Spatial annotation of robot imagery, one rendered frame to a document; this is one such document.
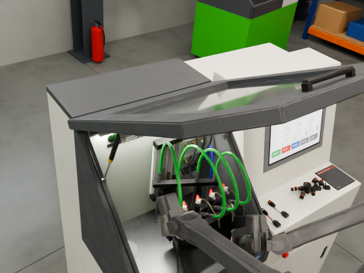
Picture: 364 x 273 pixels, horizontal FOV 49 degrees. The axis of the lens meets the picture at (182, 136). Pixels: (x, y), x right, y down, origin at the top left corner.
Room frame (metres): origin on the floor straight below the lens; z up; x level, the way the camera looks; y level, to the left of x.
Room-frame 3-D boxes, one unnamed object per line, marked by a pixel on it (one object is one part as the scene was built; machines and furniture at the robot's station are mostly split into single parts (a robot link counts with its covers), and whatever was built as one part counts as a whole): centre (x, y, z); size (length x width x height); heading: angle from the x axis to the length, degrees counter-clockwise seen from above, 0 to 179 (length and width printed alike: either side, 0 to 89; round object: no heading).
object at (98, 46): (4.83, 1.23, 0.29); 0.17 x 0.15 x 0.54; 136
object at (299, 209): (1.57, -0.68, 0.96); 0.70 x 0.22 x 0.03; 130
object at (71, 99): (1.81, -0.02, 0.75); 1.40 x 0.28 x 1.50; 130
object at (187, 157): (1.59, -0.06, 1.20); 0.13 x 0.03 x 0.31; 130
